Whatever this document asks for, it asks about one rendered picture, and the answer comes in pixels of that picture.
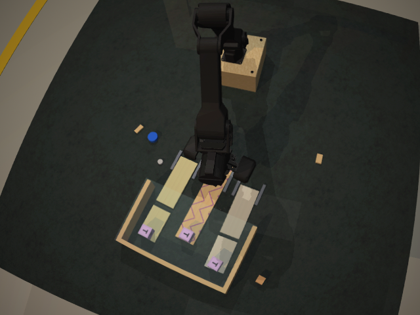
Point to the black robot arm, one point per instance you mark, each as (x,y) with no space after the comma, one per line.
(212,123)

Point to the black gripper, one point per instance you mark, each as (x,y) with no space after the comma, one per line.
(243,169)

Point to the blue cylinder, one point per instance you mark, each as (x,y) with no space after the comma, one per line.
(153,137)

